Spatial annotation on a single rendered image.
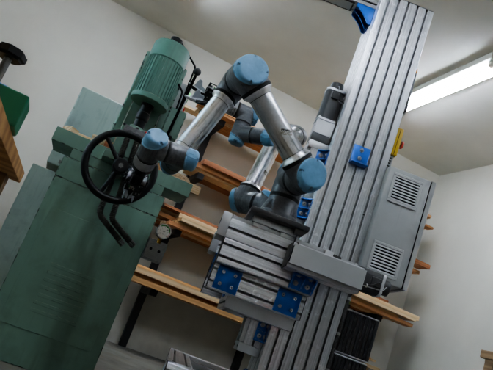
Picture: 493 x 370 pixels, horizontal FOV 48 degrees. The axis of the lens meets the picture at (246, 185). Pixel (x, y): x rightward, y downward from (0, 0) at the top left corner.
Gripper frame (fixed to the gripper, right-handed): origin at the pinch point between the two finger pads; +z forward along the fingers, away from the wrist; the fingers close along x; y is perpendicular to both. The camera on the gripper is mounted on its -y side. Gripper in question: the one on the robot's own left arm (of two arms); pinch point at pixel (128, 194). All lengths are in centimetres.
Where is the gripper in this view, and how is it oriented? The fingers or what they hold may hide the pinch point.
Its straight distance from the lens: 206.3
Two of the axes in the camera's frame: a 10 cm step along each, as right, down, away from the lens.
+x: 8.9, 4.0, 2.2
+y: -1.4, 7.0, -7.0
